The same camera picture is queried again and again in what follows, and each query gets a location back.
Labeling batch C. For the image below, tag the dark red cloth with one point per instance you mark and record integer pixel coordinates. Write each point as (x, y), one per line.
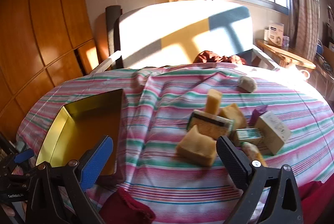
(125, 207)

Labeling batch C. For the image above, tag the wooden shelf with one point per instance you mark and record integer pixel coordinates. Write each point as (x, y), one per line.
(284, 54)

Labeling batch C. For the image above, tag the white mug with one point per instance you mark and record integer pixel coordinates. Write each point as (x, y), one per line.
(305, 74)

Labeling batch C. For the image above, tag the white cushioned sofa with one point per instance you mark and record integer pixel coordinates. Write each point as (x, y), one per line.
(182, 31)

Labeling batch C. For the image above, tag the gold tin box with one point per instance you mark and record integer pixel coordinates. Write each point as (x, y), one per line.
(86, 130)

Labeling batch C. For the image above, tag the yellow sponge block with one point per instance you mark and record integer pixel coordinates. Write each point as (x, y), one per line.
(195, 147)
(233, 115)
(212, 102)

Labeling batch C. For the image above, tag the wooden wardrobe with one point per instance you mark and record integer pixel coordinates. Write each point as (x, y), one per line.
(44, 31)

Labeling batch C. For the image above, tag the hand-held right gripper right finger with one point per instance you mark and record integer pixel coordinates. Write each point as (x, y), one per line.
(232, 161)

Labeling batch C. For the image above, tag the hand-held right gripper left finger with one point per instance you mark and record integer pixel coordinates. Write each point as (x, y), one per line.
(95, 164)

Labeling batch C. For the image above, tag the cracker packet with green label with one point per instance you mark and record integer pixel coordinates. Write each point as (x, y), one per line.
(248, 135)

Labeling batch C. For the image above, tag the large plastic bundle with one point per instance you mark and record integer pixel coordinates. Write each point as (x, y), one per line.
(251, 151)

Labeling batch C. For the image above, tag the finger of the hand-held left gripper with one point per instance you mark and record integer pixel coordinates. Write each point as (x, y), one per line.
(24, 155)

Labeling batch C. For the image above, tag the white labelled box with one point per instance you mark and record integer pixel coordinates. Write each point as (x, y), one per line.
(275, 34)

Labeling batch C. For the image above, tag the reddish brown cloth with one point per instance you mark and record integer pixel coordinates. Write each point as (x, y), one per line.
(214, 57)

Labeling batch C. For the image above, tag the pale cloth bundle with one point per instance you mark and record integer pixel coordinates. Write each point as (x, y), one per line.
(246, 84)

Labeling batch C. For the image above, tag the person's left hand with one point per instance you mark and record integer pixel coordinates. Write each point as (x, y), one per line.
(8, 211)

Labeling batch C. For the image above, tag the small white bottle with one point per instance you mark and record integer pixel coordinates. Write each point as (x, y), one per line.
(266, 35)

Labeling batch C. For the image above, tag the striped brown curtain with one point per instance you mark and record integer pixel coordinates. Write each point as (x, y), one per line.
(305, 4)

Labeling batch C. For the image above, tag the striped pink green bed sheet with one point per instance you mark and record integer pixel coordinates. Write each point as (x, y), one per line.
(161, 182)

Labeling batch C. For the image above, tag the purple snack packet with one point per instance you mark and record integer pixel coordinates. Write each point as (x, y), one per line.
(257, 115)

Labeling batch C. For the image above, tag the yellow packet with dark stripe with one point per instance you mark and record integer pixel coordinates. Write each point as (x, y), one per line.
(210, 123)

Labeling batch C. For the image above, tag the white carton box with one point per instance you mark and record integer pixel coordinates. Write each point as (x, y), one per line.
(272, 132)

